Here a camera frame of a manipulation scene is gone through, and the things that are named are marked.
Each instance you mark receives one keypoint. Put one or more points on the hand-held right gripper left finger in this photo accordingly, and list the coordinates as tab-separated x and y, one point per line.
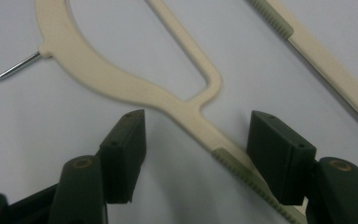
122	158

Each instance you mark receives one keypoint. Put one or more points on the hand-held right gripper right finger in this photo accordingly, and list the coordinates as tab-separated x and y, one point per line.
281	158

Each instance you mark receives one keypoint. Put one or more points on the beige plastic clothes hanger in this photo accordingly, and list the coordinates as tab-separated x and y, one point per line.
105	74
326	62

